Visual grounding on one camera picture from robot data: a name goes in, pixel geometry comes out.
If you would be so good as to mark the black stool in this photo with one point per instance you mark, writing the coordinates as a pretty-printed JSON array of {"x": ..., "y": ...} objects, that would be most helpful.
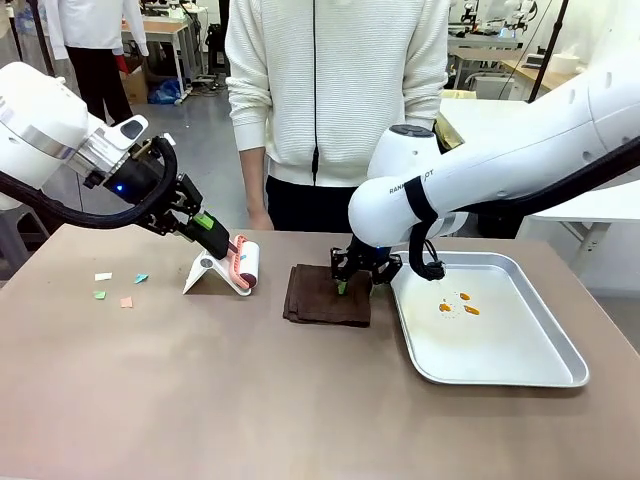
[{"x": 218, "y": 45}]

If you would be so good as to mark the grey plastic stool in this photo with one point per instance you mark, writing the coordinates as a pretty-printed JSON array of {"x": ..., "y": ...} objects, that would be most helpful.
[{"x": 20, "y": 240}]

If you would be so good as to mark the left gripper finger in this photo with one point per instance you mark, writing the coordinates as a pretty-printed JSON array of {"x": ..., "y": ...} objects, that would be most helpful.
[
  {"x": 172, "y": 225},
  {"x": 215, "y": 235}
]

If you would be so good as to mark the background robot workstation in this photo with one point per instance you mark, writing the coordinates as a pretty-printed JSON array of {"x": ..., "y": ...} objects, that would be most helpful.
[{"x": 490, "y": 25}]

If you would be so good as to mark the wooden top workbench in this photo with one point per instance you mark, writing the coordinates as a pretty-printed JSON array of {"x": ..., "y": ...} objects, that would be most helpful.
[{"x": 535, "y": 75}]

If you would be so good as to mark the person in white sweater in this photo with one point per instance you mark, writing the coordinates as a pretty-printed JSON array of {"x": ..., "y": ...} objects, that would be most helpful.
[{"x": 350, "y": 90}]

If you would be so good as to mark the blue paper scrap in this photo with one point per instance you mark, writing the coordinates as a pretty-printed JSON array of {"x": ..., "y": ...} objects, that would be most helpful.
[{"x": 141, "y": 278}]

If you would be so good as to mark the white folding stand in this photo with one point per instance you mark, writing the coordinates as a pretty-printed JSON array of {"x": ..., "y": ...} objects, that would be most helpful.
[{"x": 200, "y": 275}]

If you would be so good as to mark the blue plastic bag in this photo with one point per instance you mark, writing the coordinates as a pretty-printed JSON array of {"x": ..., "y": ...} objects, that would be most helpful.
[{"x": 165, "y": 92}]

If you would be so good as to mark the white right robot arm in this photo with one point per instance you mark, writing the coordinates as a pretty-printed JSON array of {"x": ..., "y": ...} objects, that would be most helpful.
[{"x": 500, "y": 160}]

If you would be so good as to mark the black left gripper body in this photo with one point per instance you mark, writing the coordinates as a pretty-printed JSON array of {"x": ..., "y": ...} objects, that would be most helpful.
[{"x": 150, "y": 185}]

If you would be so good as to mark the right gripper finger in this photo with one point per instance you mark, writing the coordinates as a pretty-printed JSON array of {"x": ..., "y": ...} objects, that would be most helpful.
[
  {"x": 387, "y": 270},
  {"x": 340, "y": 272}
]

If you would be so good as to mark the brown cloth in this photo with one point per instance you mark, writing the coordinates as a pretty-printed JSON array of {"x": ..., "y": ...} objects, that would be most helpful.
[{"x": 315, "y": 300}]

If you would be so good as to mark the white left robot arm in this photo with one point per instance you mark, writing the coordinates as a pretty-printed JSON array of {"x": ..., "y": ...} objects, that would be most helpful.
[{"x": 30, "y": 125}]

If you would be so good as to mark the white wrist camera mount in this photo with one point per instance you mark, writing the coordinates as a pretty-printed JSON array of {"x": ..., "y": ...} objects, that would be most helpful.
[{"x": 117, "y": 137}]

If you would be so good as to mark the green paper scrap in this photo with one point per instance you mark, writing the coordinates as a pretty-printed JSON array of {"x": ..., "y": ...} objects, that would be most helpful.
[{"x": 100, "y": 295}]

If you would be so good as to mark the cardboard box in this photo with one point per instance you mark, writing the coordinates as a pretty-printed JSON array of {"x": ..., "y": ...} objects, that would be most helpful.
[{"x": 136, "y": 82}]

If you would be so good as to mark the black stand pole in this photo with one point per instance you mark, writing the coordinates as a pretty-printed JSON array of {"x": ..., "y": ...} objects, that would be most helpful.
[{"x": 45, "y": 40}]

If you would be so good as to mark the silver metal tray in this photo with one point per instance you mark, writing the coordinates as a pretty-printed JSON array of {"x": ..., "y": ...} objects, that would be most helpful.
[{"x": 500, "y": 345}]

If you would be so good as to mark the black tripod pole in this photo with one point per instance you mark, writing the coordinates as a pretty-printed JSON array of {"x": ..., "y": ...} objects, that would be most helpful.
[{"x": 550, "y": 45}]

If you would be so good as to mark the yellow bag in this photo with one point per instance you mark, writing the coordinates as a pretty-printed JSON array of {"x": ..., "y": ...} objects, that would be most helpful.
[{"x": 452, "y": 132}]

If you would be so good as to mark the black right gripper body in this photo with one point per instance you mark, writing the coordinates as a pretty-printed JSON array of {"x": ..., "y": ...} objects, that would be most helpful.
[{"x": 362, "y": 257}]

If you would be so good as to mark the wooden top desk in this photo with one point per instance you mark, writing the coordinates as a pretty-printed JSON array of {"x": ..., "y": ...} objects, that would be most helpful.
[{"x": 167, "y": 30}]

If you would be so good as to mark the pink paper scrap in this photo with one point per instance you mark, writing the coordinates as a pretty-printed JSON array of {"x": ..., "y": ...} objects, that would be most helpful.
[{"x": 126, "y": 302}]

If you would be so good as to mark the person's right forearm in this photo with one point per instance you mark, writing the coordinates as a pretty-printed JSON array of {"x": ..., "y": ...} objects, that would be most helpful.
[{"x": 252, "y": 180}]

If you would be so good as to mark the white paper scrap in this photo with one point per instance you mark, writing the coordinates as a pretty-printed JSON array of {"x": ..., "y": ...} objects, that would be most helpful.
[{"x": 103, "y": 276}]

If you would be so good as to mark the background person white shirt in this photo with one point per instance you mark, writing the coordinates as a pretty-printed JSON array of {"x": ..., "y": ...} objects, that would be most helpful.
[{"x": 95, "y": 45}]

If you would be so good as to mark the person's right hand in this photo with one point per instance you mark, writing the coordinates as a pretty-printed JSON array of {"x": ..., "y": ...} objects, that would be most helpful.
[{"x": 261, "y": 219}]

